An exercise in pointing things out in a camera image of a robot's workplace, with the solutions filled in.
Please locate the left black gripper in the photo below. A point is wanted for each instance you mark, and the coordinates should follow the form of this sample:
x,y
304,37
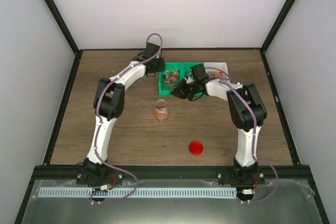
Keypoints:
x,y
161,67

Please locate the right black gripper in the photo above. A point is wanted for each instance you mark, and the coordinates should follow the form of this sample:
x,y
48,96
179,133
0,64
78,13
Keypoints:
x,y
181,93

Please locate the clear plastic jar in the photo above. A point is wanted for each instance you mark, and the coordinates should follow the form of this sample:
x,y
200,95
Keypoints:
x,y
161,110

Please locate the white candy bin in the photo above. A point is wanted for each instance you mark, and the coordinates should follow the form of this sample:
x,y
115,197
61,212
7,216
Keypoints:
x,y
218,70

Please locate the red jar lid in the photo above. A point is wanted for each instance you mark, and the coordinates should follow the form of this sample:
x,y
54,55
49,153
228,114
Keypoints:
x,y
195,147

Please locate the green plastic scoop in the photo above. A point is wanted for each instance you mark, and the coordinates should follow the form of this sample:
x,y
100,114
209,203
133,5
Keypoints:
x,y
171,79

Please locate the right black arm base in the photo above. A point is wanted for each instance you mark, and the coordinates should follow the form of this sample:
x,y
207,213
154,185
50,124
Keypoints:
x,y
237,175

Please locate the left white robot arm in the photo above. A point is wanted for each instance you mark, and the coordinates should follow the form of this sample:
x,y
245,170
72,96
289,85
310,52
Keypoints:
x,y
110,99

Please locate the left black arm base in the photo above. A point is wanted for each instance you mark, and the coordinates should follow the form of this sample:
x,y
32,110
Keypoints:
x,y
95,174

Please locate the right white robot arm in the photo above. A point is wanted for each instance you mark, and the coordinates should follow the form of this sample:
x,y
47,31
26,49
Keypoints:
x,y
247,110

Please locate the black aluminium front beam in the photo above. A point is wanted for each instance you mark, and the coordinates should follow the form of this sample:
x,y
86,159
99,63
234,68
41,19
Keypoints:
x,y
141,172

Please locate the light blue slotted rail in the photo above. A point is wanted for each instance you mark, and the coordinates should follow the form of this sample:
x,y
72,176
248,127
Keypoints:
x,y
72,192

